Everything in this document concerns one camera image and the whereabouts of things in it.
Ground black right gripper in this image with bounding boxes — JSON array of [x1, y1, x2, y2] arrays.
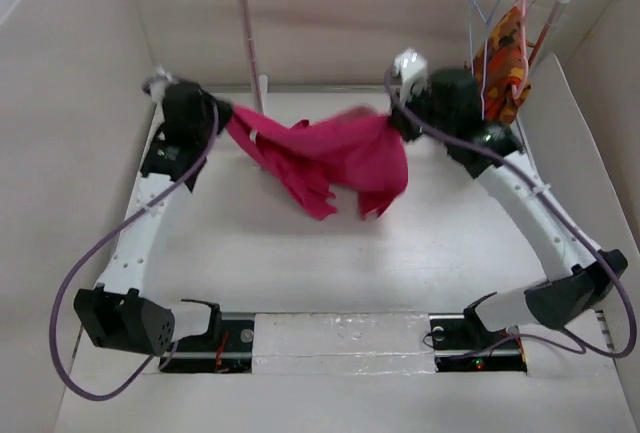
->
[[389, 80, 454, 145]]

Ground pink trousers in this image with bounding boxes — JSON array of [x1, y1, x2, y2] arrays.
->
[[227, 106, 408, 221]]

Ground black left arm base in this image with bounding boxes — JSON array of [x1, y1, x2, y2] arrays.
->
[[158, 313, 256, 374]]

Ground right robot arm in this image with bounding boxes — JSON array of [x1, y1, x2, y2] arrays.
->
[[384, 65, 628, 347]]

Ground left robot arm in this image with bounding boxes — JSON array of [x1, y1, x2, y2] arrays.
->
[[73, 78, 233, 357]]

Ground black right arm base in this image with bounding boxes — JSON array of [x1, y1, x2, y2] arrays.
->
[[422, 313, 527, 373]]

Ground pink plastic hanger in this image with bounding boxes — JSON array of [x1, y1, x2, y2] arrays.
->
[[512, 0, 529, 100]]

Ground orange camouflage shorts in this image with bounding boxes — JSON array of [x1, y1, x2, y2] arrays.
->
[[472, 6, 531, 125]]

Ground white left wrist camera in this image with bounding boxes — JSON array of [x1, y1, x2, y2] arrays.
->
[[141, 67, 185, 104]]

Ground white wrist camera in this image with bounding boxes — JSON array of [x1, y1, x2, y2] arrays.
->
[[141, 67, 185, 104], [393, 48, 428, 103]]

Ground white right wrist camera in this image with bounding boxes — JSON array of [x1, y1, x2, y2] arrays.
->
[[393, 48, 428, 103]]

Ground light blue wire hanger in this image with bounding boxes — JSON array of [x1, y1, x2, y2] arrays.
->
[[467, 0, 511, 107]]

